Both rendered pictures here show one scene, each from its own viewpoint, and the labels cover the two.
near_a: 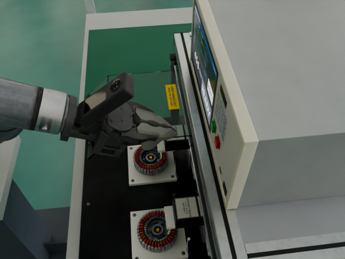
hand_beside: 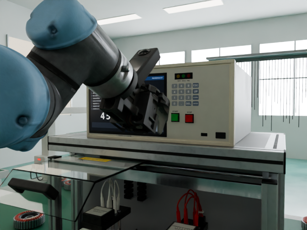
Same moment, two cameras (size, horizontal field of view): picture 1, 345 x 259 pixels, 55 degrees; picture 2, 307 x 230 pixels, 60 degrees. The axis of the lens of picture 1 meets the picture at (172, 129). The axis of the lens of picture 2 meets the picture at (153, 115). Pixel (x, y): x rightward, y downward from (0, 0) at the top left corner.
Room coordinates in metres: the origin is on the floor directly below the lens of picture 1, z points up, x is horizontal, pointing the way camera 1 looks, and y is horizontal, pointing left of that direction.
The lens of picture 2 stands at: (0.10, 0.52, 1.21)
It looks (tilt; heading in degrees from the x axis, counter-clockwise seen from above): 2 degrees down; 303
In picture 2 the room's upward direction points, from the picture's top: straight up
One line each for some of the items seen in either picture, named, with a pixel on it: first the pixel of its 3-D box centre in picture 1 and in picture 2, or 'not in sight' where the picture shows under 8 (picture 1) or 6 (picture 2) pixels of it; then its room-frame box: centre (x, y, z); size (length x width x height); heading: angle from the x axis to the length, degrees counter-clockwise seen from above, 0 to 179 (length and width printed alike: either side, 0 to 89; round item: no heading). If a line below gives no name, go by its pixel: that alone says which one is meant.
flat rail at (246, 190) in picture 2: (190, 142); (141, 175); (0.51, -0.04, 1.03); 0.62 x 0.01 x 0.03; 7
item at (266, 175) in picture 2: not in sight; (154, 165); (0.52, -0.12, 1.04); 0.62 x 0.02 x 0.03; 7
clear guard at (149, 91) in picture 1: (149, 110); (83, 176); (0.61, 0.06, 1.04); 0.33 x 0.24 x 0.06; 97
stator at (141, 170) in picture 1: (150, 158); not in sight; (0.61, 0.07, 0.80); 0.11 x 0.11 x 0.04
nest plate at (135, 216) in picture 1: (157, 234); not in sight; (0.37, 0.04, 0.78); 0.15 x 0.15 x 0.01; 7
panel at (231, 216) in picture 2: not in sight; (164, 197); (0.52, -0.20, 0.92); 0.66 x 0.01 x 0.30; 7
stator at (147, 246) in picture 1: (157, 230); not in sight; (0.37, 0.04, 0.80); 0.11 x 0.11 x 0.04
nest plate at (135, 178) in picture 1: (151, 163); not in sight; (0.61, 0.07, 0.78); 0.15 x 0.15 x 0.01; 7
